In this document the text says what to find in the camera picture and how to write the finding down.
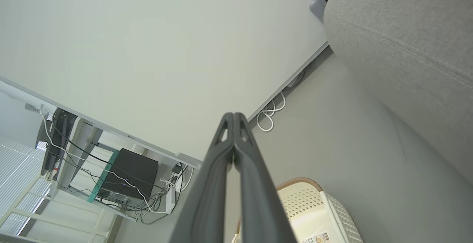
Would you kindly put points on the teal metal frame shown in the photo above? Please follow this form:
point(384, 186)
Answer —
point(102, 178)

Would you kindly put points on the grey fabric sofa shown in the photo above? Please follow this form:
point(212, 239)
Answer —
point(406, 51)

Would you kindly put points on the wide white partition panel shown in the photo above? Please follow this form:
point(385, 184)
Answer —
point(166, 51)

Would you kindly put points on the white window blind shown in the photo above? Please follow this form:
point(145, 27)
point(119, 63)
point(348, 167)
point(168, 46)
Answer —
point(16, 176)

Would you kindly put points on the grey desk frame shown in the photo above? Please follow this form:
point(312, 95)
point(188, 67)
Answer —
point(79, 143)

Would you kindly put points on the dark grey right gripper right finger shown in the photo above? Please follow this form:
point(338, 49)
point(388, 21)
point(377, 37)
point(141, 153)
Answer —
point(258, 198)

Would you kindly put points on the white power strip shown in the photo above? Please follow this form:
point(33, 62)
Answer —
point(173, 195)

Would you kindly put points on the black monitor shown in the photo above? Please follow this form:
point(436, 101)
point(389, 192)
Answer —
point(59, 139)

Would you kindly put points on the printed basket label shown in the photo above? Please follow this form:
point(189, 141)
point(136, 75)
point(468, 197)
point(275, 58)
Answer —
point(317, 238)

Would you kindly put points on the white lattice laundry basket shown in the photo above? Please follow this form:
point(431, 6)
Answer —
point(310, 209)

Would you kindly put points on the black computer box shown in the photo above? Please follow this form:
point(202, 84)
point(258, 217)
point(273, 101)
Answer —
point(131, 173)

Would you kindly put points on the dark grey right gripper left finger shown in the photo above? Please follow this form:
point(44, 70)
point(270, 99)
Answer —
point(207, 198)

